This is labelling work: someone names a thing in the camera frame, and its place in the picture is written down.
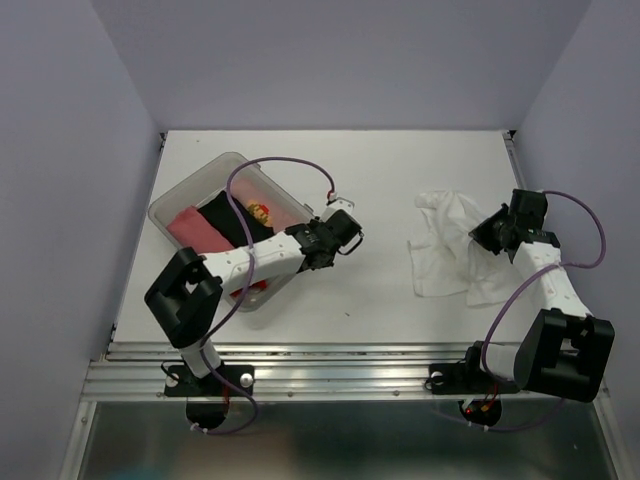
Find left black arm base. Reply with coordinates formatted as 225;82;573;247
160;362;255;398

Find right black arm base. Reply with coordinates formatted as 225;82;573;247
424;341;519;395

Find clear plastic storage bin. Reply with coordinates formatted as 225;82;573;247
147;151;315;314

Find rolled pink printed t-shirt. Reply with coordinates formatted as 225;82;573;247
231;179;306;233

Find rolled black t-shirt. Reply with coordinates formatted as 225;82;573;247
197;191;275;248

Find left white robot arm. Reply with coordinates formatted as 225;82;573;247
144;209;363;394

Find white printed t-shirt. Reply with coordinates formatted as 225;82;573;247
408;190;523;308

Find aluminium mounting rail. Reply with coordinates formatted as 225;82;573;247
81;342;466;403

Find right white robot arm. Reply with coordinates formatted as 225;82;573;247
460;189;615;403

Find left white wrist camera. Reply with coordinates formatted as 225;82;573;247
321;197;355;221

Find rolled red t-shirt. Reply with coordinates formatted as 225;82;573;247
167;206;234;254

